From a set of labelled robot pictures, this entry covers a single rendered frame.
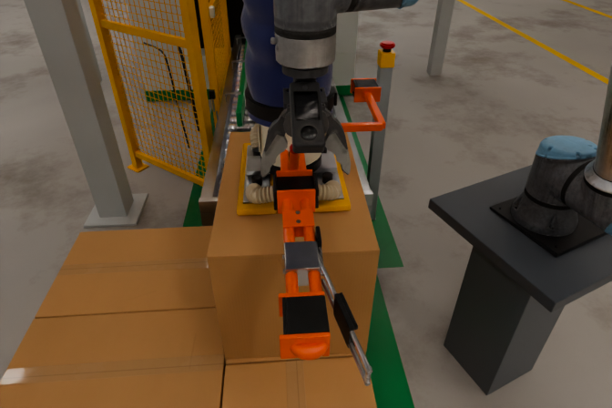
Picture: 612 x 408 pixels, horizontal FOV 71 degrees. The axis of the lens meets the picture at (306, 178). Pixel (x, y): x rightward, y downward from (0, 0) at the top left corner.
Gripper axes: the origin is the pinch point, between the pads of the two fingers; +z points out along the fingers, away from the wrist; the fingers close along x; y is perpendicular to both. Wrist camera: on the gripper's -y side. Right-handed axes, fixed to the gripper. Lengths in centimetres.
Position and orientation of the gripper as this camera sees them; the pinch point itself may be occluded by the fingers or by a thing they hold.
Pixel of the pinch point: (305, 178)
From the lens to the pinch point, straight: 74.9
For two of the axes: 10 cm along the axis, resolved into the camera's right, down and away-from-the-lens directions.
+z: 0.0, 8.2, 5.7
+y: -0.6, -5.6, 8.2
